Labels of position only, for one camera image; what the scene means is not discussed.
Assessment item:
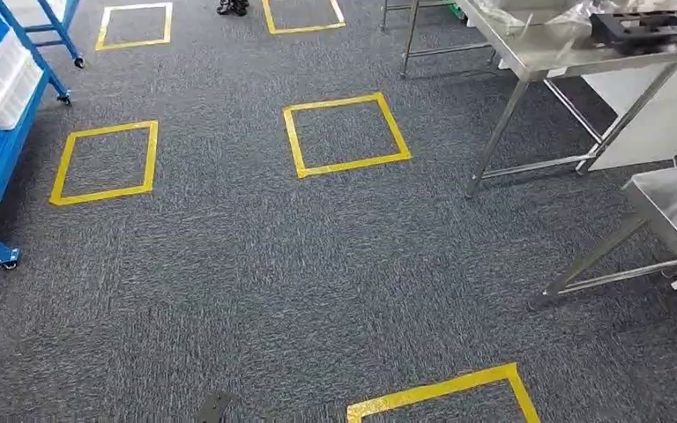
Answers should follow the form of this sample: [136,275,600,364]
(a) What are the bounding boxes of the black plastic slotted tray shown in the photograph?
[589,8,677,57]

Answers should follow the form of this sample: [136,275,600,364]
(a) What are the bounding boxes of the clear plastic bag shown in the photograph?
[473,0,550,35]
[547,0,620,28]

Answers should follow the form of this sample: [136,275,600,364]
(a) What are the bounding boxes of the blue metal shelf cart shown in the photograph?
[0,0,87,108]
[0,72,51,272]

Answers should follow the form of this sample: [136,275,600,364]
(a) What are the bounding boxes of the white cabinet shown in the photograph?
[580,55,677,173]

